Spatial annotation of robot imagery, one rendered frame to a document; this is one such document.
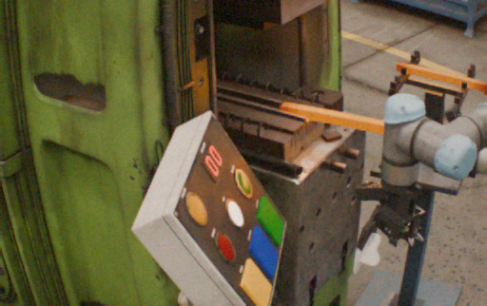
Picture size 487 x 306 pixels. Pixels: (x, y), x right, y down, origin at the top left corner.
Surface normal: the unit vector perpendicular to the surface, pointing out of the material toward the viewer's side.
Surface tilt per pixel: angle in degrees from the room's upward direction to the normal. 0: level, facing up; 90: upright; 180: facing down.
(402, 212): 90
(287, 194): 90
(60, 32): 89
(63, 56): 89
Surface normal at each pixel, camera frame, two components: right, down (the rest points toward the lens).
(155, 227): -0.14, 0.48
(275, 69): -0.55, 0.42
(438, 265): -0.03, -0.88
